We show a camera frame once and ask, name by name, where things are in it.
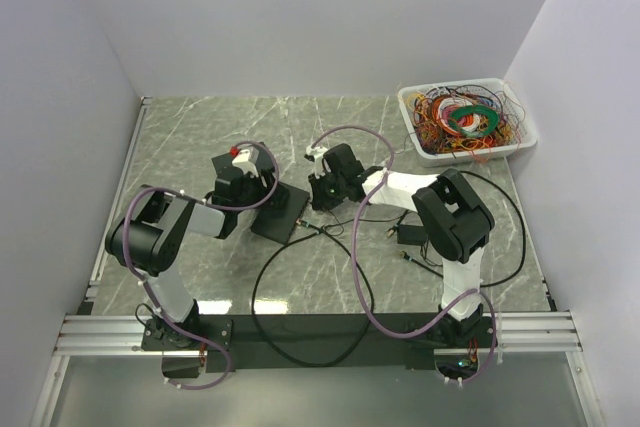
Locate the aluminium left side rail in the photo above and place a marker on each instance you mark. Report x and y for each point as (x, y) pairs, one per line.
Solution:
(87, 303)

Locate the white plastic basket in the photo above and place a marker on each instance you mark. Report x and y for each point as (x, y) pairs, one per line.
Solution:
(465, 121)

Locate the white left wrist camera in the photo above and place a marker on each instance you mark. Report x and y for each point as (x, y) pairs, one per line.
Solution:
(246, 160)

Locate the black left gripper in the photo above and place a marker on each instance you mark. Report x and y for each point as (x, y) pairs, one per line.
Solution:
(264, 190)

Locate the black power adapter brick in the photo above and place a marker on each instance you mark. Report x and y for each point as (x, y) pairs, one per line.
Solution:
(411, 235)

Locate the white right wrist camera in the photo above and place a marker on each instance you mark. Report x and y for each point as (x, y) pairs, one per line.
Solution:
(315, 154)

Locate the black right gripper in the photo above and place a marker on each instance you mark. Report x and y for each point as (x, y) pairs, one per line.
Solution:
(320, 200)

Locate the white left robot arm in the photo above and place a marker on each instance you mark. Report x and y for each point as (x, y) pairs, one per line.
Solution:
(146, 239)

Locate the black network switch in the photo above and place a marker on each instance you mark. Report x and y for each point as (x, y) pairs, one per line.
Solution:
(277, 219)
(225, 159)

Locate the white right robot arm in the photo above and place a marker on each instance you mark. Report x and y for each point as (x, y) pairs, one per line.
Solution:
(456, 221)

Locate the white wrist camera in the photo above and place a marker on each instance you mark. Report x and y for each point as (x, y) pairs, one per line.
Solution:
(246, 160)
(315, 154)

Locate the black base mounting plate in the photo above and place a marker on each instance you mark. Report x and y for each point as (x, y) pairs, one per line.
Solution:
(225, 343)

